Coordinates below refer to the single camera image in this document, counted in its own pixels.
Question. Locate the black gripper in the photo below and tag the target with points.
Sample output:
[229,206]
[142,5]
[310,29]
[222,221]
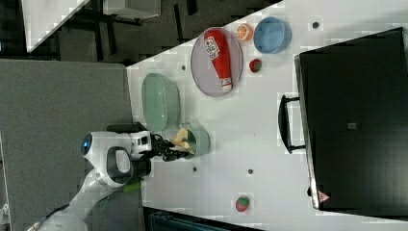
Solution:
[164,149]

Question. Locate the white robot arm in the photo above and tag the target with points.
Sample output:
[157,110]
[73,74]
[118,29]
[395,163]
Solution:
[112,154]

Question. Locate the red green tomato toy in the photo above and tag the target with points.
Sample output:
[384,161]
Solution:
[242,203]

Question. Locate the black toaster oven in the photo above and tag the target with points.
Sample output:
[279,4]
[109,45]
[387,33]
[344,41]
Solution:
[353,105]

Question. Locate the green utensil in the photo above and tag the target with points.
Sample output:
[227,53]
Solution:
[133,186]

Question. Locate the peeled toy banana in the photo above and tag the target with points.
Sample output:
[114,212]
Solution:
[184,138]

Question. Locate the black cylindrical cup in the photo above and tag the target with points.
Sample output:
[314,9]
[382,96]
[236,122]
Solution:
[141,168]

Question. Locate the green mug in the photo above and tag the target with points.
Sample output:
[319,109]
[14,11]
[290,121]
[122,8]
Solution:
[199,139]

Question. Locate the orange slice toy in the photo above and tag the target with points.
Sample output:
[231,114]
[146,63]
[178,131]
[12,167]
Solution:
[244,32]

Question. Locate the blue bowl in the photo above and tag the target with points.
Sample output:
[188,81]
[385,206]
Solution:
[272,35]

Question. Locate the red ketchup bottle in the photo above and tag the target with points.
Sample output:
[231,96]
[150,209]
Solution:
[218,51]

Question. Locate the red strawberry toy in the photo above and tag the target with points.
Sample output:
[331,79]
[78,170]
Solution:
[255,65]

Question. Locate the white side table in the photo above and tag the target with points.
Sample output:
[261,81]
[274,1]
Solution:
[41,18]

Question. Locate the green colander basket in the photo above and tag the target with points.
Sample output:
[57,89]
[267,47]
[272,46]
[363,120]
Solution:
[160,102]

